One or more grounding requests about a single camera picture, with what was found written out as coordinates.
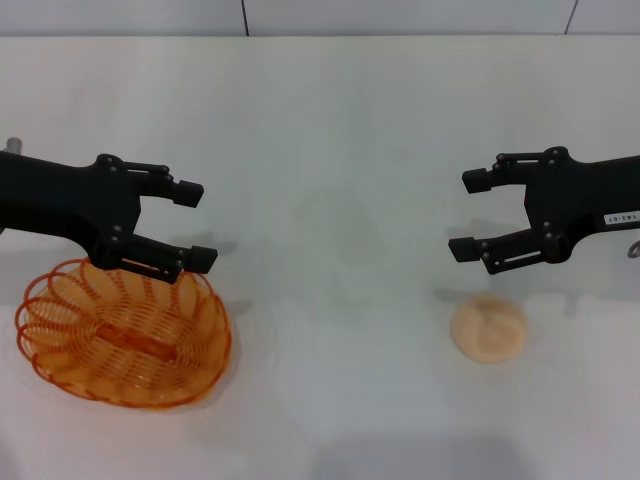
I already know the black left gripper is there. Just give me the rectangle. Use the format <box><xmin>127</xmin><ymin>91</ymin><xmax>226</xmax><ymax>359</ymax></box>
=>
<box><xmin>0</xmin><ymin>152</ymin><xmax>219</xmax><ymax>286</ymax></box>

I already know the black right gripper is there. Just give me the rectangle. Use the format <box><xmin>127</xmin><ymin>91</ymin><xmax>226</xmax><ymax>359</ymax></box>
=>
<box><xmin>447</xmin><ymin>145</ymin><xmax>640</xmax><ymax>277</ymax></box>

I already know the orange plastic wire basket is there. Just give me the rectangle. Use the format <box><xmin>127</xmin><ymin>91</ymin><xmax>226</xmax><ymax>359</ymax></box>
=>
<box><xmin>14</xmin><ymin>256</ymin><xmax>233</xmax><ymax>409</ymax></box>

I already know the round beige bread bun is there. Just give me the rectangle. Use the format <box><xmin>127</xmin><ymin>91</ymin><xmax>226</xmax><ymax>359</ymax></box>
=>
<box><xmin>449</xmin><ymin>293</ymin><xmax>528</xmax><ymax>364</ymax></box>

